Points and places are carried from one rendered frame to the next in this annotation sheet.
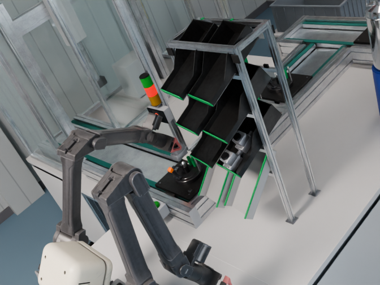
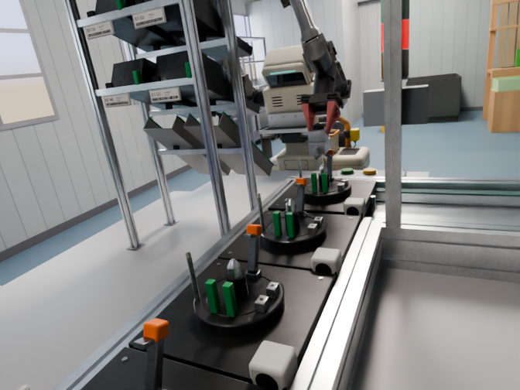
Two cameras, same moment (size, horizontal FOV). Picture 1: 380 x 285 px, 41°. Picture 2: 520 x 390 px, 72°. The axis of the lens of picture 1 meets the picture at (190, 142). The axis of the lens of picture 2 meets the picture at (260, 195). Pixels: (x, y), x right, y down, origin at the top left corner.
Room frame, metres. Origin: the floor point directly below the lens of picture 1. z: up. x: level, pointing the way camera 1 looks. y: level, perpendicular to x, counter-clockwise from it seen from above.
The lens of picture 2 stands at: (2.60, -0.54, 1.31)
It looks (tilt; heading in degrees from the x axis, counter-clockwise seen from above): 19 degrees down; 150
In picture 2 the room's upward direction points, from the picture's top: 8 degrees counter-clockwise
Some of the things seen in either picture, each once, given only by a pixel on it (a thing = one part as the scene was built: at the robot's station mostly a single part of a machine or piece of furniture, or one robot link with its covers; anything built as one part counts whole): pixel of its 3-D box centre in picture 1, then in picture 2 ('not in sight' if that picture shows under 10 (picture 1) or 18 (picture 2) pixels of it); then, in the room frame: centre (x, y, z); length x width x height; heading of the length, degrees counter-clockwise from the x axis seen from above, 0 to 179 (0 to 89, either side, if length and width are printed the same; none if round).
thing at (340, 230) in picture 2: not in sight; (291, 217); (2.04, -0.15, 1.01); 0.24 x 0.24 x 0.13; 33
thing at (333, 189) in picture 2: (188, 172); (324, 189); (1.90, 0.07, 0.98); 0.14 x 0.14 x 0.02
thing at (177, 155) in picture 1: (178, 149); (318, 138); (1.90, 0.06, 1.12); 0.08 x 0.04 x 0.07; 123
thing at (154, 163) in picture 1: (156, 165); (448, 224); (2.17, 0.21, 0.91); 0.84 x 0.28 x 0.10; 33
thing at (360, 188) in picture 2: (189, 176); (325, 196); (1.90, 0.07, 0.96); 0.24 x 0.24 x 0.02; 33
